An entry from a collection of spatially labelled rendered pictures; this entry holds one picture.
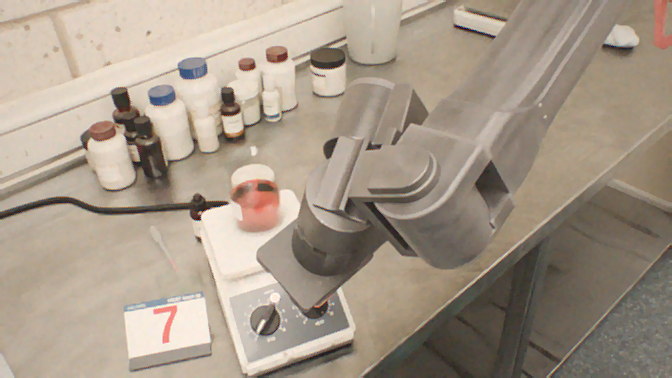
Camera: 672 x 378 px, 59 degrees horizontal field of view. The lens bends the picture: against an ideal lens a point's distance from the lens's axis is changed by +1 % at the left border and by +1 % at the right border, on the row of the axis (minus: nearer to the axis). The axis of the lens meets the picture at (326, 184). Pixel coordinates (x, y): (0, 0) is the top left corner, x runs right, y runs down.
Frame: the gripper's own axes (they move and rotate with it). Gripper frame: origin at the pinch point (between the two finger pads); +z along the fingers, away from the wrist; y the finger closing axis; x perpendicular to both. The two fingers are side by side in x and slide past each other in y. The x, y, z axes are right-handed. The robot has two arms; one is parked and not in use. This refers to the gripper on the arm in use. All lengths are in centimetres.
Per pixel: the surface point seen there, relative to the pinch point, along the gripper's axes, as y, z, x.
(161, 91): -8.8, 25.1, -40.8
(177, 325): 11.9, 13.7, -7.3
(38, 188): 14, 35, -43
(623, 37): -91, 31, 0
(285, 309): 2.5, 8.3, 0.0
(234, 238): 1.3, 9.7, -10.3
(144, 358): 16.7, 14.3, -6.9
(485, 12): -81, 40, -25
